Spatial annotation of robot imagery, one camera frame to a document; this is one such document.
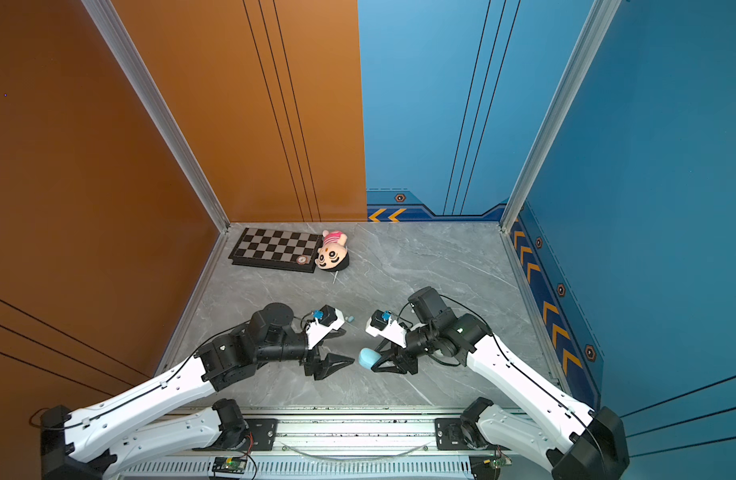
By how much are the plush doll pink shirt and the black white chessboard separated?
0.04m

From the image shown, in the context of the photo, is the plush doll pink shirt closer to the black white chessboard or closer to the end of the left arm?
the black white chessboard

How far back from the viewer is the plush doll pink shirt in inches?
39.9

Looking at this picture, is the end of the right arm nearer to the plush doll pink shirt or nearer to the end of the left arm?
the end of the left arm
